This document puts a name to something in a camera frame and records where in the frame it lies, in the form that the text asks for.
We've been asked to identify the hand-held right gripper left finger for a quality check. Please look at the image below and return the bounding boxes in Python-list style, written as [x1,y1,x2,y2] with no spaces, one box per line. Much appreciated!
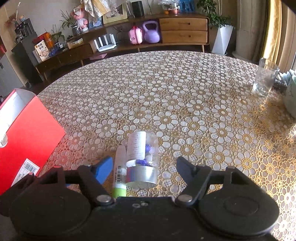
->
[38,156,115,206]

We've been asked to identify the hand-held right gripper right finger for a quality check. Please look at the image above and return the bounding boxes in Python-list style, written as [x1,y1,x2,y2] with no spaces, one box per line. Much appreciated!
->
[174,156,257,206]

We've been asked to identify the white tube with green cap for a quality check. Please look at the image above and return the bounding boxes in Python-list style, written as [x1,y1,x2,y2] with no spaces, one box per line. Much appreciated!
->
[112,146,128,199]

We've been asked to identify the clear jar with silver lid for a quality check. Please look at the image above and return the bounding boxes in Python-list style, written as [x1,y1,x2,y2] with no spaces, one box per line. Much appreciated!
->
[125,131,160,189]

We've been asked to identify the red cardboard box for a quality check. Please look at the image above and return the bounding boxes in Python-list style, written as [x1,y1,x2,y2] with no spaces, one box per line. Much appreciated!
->
[0,89,66,195]

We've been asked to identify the clear drinking glass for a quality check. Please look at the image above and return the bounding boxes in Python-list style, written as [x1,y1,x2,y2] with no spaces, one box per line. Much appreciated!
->
[252,57,281,97]

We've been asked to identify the white router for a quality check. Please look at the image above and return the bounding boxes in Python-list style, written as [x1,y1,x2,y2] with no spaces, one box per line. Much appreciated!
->
[94,34,117,52]

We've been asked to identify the yellow and white box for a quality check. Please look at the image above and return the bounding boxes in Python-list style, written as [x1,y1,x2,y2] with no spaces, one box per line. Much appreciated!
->
[67,37,84,49]

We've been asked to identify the pale green mug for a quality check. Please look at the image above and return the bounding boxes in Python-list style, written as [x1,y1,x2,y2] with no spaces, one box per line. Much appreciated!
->
[284,70,296,113]

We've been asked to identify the black cabinet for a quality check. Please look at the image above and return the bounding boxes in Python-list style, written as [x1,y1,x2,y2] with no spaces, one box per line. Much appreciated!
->
[11,32,44,85]

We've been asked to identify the white and brown snack package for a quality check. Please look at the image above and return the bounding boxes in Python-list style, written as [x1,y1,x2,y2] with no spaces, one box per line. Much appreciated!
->
[35,40,50,62]

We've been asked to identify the white planter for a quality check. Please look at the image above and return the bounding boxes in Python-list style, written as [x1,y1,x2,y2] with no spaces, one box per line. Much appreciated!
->
[211,24,234,56]

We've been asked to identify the wooden sideboard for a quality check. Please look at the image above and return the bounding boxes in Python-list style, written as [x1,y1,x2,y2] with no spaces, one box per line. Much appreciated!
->
[35,13,211,75]

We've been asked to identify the pink toy case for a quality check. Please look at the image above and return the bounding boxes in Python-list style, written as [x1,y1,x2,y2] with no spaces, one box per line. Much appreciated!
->
[128,26,143,44]

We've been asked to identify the purple kettlebell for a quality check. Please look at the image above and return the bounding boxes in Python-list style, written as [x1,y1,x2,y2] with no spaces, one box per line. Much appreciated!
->
[142,20,161,44]

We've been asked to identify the small leafy potted plant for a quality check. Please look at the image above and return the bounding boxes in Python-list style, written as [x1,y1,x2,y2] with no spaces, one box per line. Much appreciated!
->
[45,24,65,44]

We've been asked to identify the orange package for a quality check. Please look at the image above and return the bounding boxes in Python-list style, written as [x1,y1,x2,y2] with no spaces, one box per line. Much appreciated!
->
[32,32,54,48]

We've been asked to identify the potted plant in patterned vase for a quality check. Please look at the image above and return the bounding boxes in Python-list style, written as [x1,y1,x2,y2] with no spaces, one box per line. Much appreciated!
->
[60,10,81,37]

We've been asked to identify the pink plush doll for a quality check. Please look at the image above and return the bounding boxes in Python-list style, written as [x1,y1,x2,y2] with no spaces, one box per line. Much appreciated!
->
[72,5,90,32]

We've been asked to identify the beige standing air conditioner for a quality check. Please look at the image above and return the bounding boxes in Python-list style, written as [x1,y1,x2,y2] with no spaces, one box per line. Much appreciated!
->
[232,0,270,63]

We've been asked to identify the tall green houseplant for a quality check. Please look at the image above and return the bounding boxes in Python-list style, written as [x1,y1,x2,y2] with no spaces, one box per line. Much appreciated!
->
[196,0,233,29]

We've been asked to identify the black coffee machine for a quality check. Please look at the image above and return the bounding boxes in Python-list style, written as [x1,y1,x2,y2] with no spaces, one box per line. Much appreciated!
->
[14,18,35,43]

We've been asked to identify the printed cloth cover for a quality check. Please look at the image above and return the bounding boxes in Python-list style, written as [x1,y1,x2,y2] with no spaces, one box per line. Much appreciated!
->
[81,0,112,18]

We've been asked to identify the black speaker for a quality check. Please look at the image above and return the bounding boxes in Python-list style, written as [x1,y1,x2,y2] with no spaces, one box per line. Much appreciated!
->
[131,1,144,18]

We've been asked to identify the plastic bag of fruit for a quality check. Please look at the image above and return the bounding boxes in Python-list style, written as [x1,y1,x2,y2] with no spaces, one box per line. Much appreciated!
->
[158,0,180,16]

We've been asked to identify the yellow curtain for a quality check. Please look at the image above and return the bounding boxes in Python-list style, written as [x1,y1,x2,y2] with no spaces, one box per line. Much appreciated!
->
[262,0,284,63]

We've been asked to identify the dried flower vase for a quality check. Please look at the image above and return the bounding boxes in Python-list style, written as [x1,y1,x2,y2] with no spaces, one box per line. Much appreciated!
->
[6,2,26,24]

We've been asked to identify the picture frame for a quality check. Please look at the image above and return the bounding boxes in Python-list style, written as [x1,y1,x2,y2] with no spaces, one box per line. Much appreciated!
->
[102,2,128,25]

